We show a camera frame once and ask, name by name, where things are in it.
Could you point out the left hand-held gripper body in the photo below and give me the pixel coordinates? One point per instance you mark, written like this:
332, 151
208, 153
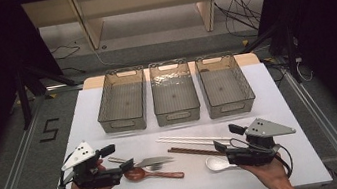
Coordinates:
79, 155

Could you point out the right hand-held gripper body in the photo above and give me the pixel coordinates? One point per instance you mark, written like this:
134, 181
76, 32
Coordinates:
266, 130

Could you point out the brown wooden spoon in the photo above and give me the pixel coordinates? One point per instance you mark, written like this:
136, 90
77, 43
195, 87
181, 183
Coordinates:
136, 174

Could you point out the white ceramic spoon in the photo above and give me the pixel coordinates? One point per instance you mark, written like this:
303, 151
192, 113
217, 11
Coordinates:
217, 163

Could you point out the white chopstick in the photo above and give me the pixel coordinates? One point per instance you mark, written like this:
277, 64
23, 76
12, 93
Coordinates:
196, 138
187, 142

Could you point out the brown wooden chopstick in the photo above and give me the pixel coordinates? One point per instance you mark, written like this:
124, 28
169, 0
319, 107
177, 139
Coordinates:
195, 150
192, 153

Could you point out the steel table knife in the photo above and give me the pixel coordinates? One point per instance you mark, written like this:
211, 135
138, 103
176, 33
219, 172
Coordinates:
154, 160

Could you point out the steel fork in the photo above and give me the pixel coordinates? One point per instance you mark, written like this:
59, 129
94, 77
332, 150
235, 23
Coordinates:
155, 167

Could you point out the grey translucent plastic bin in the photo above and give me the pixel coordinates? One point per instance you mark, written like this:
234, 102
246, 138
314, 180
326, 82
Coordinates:
226, 91
175, 98
122, 106

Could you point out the person's right hand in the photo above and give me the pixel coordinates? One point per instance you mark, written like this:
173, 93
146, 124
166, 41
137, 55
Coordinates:
274, 174

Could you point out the black metal stand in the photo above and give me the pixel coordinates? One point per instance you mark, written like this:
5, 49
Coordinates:
291, 52
23, 96

